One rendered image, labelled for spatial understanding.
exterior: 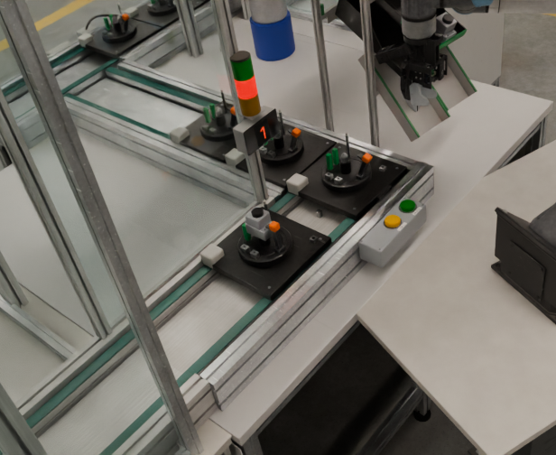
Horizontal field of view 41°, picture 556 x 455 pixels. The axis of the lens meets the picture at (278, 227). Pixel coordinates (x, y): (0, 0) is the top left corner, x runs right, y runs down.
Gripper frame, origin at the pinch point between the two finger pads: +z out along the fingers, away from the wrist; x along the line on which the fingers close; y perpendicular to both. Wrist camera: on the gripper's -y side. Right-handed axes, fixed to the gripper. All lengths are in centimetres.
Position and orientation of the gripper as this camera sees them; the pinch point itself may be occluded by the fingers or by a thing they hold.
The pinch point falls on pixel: (413, 106)
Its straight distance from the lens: 184.6
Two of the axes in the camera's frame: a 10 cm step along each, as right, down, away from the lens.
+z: 1.5, 7.4, 6.6
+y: 7.5, 3.5, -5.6
